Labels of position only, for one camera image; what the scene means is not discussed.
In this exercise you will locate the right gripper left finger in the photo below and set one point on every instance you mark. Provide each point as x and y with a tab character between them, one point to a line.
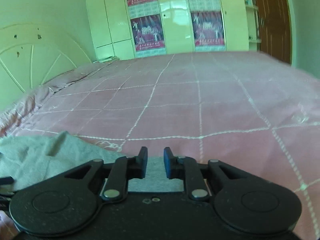
118	174

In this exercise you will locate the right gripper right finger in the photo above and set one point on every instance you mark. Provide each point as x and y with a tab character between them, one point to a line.
190	172

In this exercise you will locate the grey sweatpants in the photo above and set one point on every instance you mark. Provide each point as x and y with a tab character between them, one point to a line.
30	160

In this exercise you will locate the pink pillow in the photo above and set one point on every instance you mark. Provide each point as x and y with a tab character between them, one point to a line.
21	109
68	78

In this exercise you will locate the pink checked bed sheet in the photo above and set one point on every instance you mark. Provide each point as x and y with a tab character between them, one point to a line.
247	109

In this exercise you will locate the far pink pillow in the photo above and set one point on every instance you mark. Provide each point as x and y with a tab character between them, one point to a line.
68	78

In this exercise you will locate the lower right red poster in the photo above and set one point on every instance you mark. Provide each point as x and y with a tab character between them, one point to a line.
208	28

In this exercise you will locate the white wooden headboard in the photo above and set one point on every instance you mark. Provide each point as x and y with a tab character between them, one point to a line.
32	54

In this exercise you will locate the lower left red poster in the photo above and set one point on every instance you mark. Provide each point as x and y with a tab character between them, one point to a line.
148	33

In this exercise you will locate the white corner shelf unit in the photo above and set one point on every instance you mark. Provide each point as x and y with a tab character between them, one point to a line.
252	13

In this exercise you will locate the white built-in wardrobe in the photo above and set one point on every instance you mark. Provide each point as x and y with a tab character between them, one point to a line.
111	31

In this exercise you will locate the brown wooden door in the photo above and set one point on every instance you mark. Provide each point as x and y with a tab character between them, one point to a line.
275	29

